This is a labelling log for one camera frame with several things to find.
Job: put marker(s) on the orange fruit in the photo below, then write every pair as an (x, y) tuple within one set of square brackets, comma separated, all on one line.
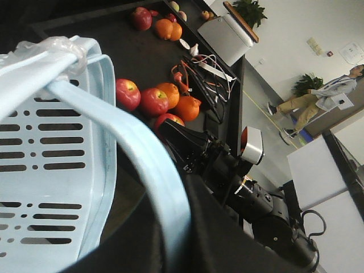
[(188, 108)]

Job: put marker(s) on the walking person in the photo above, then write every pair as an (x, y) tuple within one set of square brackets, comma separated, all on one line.
[(317, 99)]

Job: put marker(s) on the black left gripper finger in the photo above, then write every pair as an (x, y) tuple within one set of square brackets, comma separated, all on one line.
[(215, 244)]

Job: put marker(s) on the red apple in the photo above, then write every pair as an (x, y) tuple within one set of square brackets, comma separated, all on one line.
[(127, 93)]

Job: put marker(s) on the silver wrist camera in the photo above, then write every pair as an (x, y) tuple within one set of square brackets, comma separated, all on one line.
[(252, 149)]

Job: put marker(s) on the light blue plastic basket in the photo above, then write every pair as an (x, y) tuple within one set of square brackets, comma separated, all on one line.
[(60, 130)]

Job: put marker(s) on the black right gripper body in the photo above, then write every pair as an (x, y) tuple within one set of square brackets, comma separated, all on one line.
[(213, 163)]

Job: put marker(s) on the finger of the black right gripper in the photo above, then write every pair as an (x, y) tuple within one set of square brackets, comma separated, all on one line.
[(188, 146)]

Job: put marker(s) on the potted green plant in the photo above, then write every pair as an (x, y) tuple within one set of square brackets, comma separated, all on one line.
[(251, 11)]

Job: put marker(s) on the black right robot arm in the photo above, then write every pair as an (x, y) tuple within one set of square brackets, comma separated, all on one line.
[(271, 222)]

